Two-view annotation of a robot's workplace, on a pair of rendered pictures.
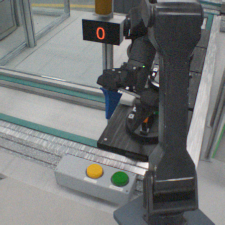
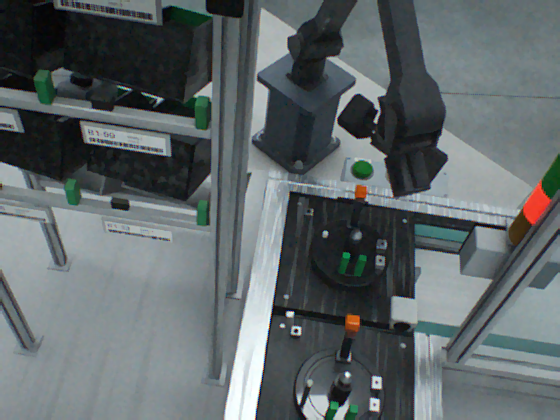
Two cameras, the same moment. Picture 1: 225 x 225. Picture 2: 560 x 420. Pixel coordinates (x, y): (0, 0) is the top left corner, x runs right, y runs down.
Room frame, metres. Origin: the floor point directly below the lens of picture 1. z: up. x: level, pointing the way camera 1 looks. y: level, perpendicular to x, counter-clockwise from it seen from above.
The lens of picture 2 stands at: (1.20, -0.46, 1.92)
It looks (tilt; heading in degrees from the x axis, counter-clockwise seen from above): 53 degrees down; 159
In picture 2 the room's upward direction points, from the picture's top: 9 degrees clockwise
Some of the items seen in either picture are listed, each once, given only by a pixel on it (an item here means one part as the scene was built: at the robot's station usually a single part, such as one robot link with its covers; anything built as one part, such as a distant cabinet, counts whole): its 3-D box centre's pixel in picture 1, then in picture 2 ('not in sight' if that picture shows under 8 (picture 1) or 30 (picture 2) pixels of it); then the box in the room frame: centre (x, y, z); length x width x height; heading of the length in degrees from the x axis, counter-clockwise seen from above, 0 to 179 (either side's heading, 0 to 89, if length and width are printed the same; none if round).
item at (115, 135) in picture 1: (148, 128); (347, 259); (0.65, -0.11, 0.96); 0.24 x 0.24 x 0.02; 69
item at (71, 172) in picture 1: (95, 179); (393, 185); (0.48, 0.05, 0.93); 0.21 x 0.07 x 0.06; 69
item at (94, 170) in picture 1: (94, 171); not in sight; (0.48, 0.05, 0.96); 0.04 x 0.04 x 0.02
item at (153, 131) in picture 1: (148, 123); (349, 254); (0.65, -0.11, 0.98); 0.14 x 0.14 x 0.02
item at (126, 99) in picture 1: (128, 100); (402, 314); (0.78, -0.05, 0.97); 0.05 x 0.05 x 0.04; 69
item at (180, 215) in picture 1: (167, 211); (308, 65); (0.28, -0.10, 1.09); 0.07 x 0.07 x 0.06; 34
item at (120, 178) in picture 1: (120, 179); (362, 170); (0.46, -0.02, 0.96); 0.04 x 0.04 x 0.02
